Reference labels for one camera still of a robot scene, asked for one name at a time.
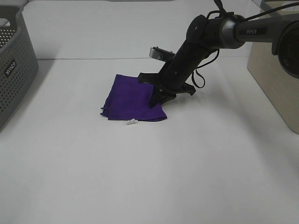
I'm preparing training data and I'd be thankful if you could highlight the beige storage bin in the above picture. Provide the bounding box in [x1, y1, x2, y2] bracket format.
[247, 42, 299, 133]

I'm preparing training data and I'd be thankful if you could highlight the purple towel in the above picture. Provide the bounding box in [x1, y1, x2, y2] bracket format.
[100, 74, 167, 122]

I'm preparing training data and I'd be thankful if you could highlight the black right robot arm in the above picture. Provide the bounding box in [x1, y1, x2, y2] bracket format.
[138, 14, 299, 107]

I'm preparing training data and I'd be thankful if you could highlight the grey perforated plastic basket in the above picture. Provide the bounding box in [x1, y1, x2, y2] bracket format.
[0, 5, 39, 129]

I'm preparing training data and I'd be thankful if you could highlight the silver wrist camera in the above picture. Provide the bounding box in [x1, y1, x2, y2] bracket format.
[149, 47, 175, 62]

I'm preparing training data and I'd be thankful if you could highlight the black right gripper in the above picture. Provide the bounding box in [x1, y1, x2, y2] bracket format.
[137, 58, 196, 109]

